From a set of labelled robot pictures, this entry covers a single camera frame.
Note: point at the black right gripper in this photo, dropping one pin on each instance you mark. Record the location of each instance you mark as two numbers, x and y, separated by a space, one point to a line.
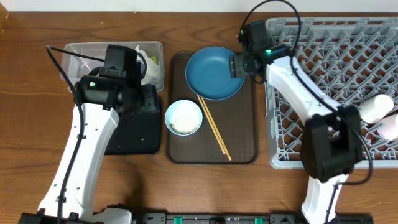
237 67

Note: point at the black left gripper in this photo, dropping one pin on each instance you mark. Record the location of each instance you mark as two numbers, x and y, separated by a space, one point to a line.
149 101

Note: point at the white paper napkin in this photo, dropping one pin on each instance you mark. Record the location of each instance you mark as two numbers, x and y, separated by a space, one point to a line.
153 70

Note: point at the dark blue plate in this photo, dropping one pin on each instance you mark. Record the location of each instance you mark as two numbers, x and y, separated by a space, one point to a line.
207 74

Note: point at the cream white plastic cup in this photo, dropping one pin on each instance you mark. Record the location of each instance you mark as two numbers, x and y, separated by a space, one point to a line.
375 108

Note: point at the pink plastic cup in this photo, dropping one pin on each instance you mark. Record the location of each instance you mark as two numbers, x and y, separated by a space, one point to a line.
388 128

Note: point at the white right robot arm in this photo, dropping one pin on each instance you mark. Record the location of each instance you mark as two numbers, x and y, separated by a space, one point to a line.
330 147

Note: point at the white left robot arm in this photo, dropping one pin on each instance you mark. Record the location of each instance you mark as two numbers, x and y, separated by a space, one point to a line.
113 116

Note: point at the clear plastic waste bin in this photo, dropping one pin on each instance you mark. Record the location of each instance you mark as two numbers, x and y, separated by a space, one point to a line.
76 67

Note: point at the black plastic tray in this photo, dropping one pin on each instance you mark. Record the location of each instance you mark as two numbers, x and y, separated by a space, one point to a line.
136 133

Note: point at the light blue bowl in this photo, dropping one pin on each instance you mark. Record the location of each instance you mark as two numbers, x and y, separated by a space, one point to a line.
183 117

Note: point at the brown plastic serving tray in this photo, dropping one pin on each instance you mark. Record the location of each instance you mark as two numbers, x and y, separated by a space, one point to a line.
236 120

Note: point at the wooden chopstick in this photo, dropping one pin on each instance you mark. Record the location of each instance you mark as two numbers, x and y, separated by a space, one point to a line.
202 103
224 145

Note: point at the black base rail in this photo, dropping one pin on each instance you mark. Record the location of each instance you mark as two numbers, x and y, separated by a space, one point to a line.
272 218

